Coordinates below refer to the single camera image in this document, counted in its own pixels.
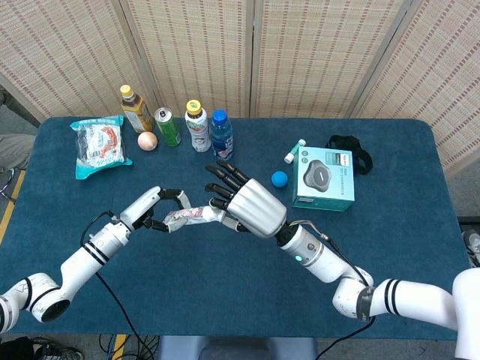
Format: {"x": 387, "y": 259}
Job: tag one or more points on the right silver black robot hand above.
{"x": 255, "y": 206}

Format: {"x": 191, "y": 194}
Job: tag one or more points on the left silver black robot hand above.
{"x": 140, "y": 206}

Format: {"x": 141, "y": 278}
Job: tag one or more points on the floral white toothpaste tube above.
{"x": 193, "y": 215}

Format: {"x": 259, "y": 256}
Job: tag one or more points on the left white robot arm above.
{"x": 78, "y": 262}

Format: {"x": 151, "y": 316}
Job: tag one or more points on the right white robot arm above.
{"x": 330, "y": 262}

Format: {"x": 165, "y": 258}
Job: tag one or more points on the white yoghurt drink bottle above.
{"x": 198, "y": 129}

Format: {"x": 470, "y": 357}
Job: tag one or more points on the amber tea bottle yellow cap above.
{"x": 135, "y": 110}

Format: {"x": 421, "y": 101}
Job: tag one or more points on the blue foam ball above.
{"x": 279, "y": 179}

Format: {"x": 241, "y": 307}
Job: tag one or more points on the beige wooden ball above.
{"x": 147, "y": 141}

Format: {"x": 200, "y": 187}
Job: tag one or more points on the white green glue stick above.
{"x": 294, "y": 151}

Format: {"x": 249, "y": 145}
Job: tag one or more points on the teal clear snack bag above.
{"x": 99, "y": 146}

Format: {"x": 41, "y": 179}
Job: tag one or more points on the blue sports drink bottle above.
{"x": 222, "y": 140}

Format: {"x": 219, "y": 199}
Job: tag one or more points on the teal Philips speaker box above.
{"x": 324, "y": 180}

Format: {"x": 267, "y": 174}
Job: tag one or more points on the green drink can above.
{"x": 168, "y": 129}

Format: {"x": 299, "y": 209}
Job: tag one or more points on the chrome stool base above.
{"x": 9, "y": 187}

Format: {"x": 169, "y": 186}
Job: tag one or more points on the person in grey trousers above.
{"x": 15, "y": 150}

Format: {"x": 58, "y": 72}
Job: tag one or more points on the blue grey chair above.
{"x": 236, "y": 348}

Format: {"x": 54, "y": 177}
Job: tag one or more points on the woven bamboo folding screen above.
{"x": 206, "y": 56}

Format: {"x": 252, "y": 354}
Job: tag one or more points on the black sneaker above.
{"x": 56, "y": 350}

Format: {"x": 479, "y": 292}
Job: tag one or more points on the grey sneaker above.
{"x": 472, "y": 245}

